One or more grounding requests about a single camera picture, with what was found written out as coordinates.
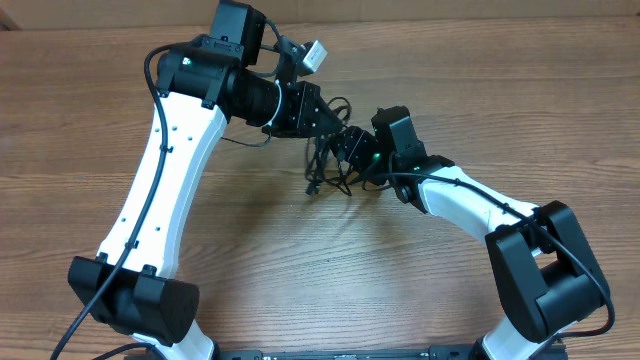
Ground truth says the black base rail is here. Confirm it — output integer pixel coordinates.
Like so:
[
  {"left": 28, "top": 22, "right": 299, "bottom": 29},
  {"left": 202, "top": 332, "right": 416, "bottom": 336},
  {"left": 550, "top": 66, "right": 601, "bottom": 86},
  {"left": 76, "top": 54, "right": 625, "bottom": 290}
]
[{"left": 212, "top": 345, "right": 489, "bottom": 360}]

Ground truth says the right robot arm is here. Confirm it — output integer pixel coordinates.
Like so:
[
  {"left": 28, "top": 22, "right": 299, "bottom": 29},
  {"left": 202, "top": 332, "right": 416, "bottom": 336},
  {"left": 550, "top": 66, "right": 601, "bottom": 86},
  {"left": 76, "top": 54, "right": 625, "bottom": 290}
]
[{"left": 329, "top": 104, "right": 615, "bottom": 359}]

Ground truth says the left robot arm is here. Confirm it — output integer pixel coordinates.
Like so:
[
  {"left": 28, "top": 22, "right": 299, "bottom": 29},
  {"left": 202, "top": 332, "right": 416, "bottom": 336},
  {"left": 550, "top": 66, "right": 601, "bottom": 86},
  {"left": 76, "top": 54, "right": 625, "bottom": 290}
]
[{"left": 68, "top": 1, "right": 343, "bottom": 359}]

